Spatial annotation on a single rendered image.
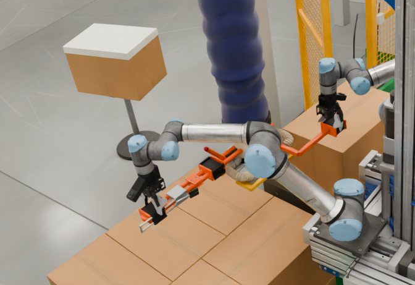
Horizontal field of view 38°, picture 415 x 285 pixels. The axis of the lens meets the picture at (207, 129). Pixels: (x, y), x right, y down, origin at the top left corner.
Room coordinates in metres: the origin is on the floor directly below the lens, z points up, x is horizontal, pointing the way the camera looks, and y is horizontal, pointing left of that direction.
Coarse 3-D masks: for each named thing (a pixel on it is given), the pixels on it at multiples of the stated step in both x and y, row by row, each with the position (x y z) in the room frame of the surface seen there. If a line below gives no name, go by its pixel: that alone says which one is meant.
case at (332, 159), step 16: (352, 96) 2.90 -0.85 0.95; (368, 96) 2.87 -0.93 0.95; (384, 96) 2.84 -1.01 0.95; (304, 112) 2.85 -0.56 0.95; (352, 112) 2.75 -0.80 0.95; (368, 112) 2.72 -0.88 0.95; (288, 128) 2.72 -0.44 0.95; (304, 128) 2.69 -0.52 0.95; (320, 128) 2.66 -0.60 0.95; (352, 128) 2.61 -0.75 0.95; (368, 128) 2.58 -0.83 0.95; (384, 128) 2.64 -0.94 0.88; (304, 144) 2.61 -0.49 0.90; (320, 144) 2.53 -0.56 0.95; (336, 144) 2.50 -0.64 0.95; (352, 144) 2.47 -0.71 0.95; (368, 144) 2.55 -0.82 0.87; (304, 160) 2.62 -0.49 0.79; (320, 160) 2.53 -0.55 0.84; (336, 160) 2.45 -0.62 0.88; (352, 160) 2.46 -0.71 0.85; (320, 176) 2.54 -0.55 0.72; (336, 176) 2.45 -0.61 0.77; (352, 176) 2.46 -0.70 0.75
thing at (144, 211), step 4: (148, 204) 1.99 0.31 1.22; (152, 204) 1.99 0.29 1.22; (144, 208) 1.97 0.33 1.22; (148, 208) 1.96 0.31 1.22; (152, 208) 1.96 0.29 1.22; (140, 212) 1.96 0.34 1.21; (144, 212) 1.95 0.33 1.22; (148, 212) 1.94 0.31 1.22; (152, 212) 1.94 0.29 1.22; (148, 216) 1.92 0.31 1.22; (152, 220) 1.92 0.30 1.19
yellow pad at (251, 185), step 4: (288, 156) 2.29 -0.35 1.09; (292, 156) 2.29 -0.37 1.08; (288, 160) 2.27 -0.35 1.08; (252, 180) 2.17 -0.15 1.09; (256, 180) 2.16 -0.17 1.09; (260, 180) 2.16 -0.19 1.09; (264, 180) 2.17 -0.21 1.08; (240, 184) 2.17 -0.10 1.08; (244, 184) 2.15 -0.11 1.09; (248, 184) 2.15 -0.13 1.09; (252, 184) 2.14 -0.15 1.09; (256, 184) 2.14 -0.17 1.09; (260, 184) 2.15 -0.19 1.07; (248, 188) 2.13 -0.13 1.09; (252, 188) 2.12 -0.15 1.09
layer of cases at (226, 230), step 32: (160, 192) 2.90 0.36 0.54; (224, 192) 2.78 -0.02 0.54; (256, 192) 2.73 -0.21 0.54; (128, 224) 2.67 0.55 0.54; (160, 224) 2.62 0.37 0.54; (192, 224) 2.56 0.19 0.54; (224, 224) 2.51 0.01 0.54; (256, 224) 2.46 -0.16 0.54; (288, 224) 2.41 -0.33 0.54; (96, 256) 2.47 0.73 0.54; (128, 256) 2.42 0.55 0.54; (160, 256) 2.37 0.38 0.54; (192, 256) 2.32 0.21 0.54; (224, 256) 2.28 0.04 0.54; (256, 256) 2.23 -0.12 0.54; (288, 256) 2.19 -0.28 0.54
